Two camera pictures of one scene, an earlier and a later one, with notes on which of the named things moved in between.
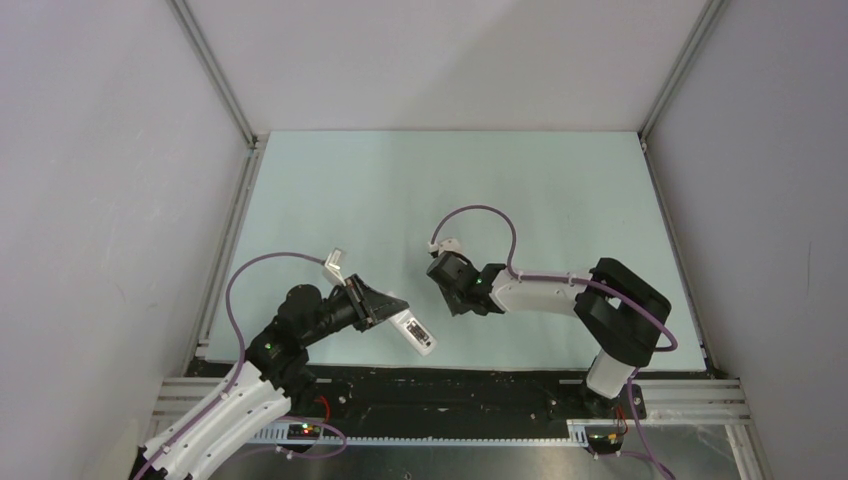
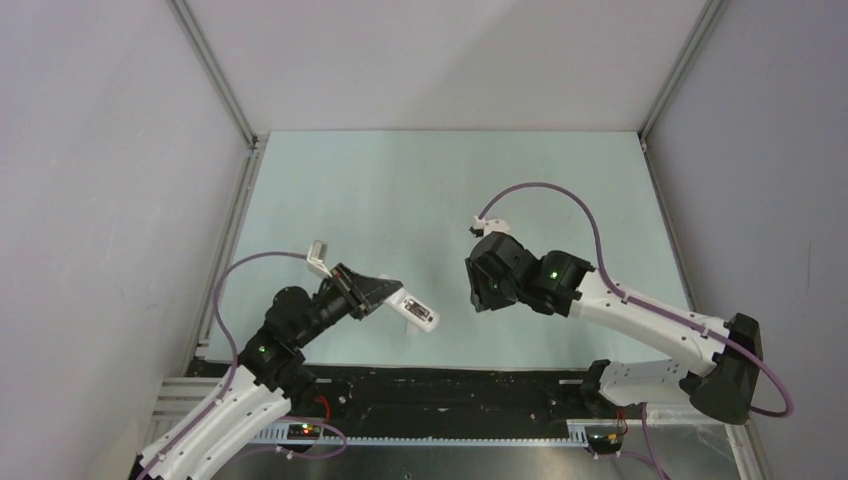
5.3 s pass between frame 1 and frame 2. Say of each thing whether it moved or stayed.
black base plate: stayed
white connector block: moved
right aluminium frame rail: stayed
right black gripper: moved
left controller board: stayed
